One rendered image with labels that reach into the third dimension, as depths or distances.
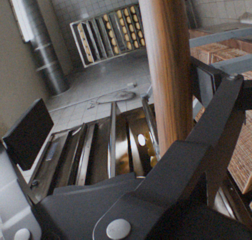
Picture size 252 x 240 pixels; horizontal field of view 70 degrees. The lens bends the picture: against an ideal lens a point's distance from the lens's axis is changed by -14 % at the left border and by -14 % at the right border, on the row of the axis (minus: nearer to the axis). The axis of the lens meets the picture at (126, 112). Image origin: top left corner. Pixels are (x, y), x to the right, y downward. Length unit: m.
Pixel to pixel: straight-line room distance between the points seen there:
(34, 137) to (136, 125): 1.73
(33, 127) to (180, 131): 0.11
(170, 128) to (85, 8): 5.09
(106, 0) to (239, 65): 4.70
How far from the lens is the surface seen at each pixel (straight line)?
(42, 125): 0.19
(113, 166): 1.05
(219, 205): 0.94
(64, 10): 5.31
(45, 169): 1.63
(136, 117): 1.84
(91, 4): 5.20
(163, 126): 0.16
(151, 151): 1.54
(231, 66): 0.62
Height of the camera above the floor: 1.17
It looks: 5 degrees up
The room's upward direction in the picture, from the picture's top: 106 degrees counter-clockwise
